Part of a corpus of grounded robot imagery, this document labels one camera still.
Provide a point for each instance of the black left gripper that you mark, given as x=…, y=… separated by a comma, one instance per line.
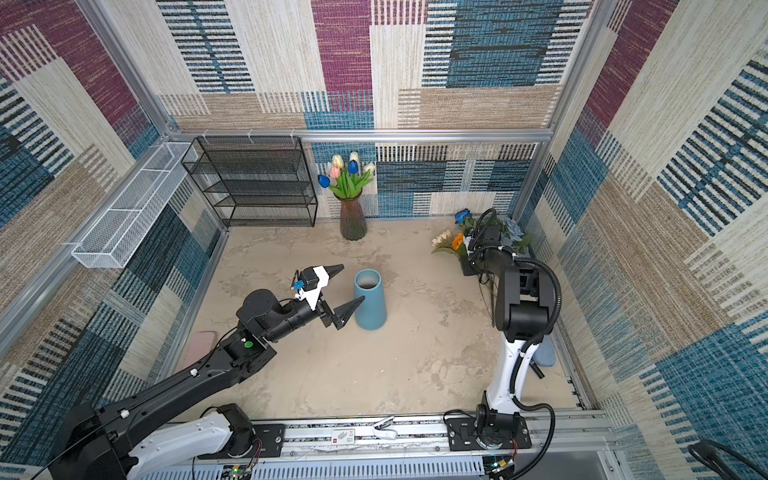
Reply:
x=338, y=316

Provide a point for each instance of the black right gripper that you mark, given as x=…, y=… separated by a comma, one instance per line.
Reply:
x=468, y=270

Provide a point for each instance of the orange marigold flower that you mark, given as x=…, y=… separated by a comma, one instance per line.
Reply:
x=458, y=242

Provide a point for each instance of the dusty blue hydrangea bunch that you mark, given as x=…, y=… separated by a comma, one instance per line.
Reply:
x=512, y=235

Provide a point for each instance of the cream dahlia flower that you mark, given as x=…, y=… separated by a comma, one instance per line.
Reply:
x=442, y=243

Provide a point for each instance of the teal cylindrical vase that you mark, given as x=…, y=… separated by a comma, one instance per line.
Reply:
x=372, y=312

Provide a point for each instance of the blue rose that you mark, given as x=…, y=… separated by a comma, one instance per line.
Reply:
x=462, y=215

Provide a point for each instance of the pink ribbed glass vase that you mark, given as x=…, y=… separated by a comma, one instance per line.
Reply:
x=353, y=225

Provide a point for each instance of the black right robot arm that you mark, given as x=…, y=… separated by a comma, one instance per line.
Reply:
x=526, y=306

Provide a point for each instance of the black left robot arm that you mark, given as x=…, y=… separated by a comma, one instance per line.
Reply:
x=133, y=437

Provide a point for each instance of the blue glasses case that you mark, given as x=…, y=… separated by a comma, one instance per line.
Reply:
x=545, y=355

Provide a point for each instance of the black white marker pen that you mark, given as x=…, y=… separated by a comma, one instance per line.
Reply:
x=536, y=370

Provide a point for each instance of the pink glasses case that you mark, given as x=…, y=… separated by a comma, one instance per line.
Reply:
x=199, y=344

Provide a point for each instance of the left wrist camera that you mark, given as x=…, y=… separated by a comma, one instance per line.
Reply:
x=308, y=285

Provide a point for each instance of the black wire mesh shelf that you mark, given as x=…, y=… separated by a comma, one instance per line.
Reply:
x=254, y=181

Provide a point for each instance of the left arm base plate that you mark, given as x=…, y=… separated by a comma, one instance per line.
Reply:
x=259, y=440

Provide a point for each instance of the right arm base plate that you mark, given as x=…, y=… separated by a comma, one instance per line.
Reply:
x=501, y=432

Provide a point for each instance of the aluminium mounting rail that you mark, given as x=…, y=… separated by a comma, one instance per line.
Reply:
x=406, y=434

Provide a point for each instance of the white wire mesh basket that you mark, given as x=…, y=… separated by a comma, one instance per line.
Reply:
x=114, y=238

